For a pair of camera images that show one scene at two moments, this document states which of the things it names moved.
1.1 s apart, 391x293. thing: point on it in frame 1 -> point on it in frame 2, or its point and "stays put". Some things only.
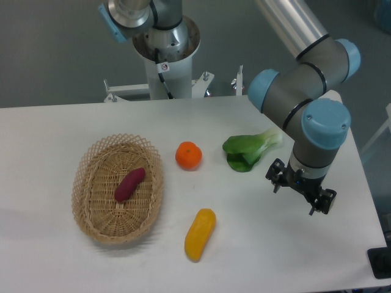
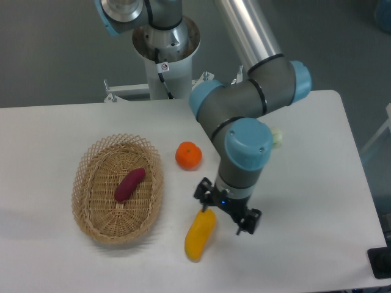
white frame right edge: [384, 125] stays put
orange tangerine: [188, 155] stays put
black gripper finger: [276, 174] -> [205, 193]
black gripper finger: [324, 201] -> [248, 221]
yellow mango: [202, 228] stays put
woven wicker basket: [100, 168] stays put
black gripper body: [308, 187] -> [236, 207]
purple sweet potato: [127, 187] stays put
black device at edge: [380, 260] stays put
